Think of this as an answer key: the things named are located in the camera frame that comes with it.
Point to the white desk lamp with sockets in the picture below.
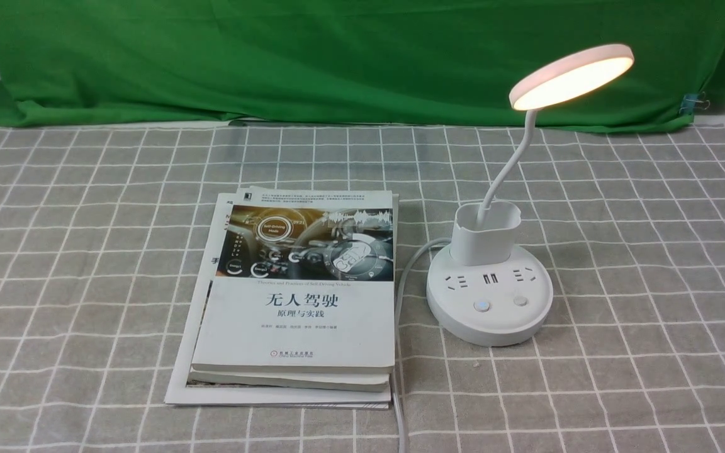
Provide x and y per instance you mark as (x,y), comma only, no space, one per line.
(482,286)

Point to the top self-driving textbook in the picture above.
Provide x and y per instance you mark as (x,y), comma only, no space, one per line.
(299,314)

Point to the bottom large white book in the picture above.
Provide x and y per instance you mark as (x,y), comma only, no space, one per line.
(180,392)

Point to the grey checkered tablecloth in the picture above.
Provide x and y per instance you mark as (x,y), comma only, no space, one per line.
(102,233)

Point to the green backdrop cloth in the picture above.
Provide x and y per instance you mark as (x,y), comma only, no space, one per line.
(407,62)

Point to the blue binder clip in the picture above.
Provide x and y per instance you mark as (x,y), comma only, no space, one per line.
(692,103)

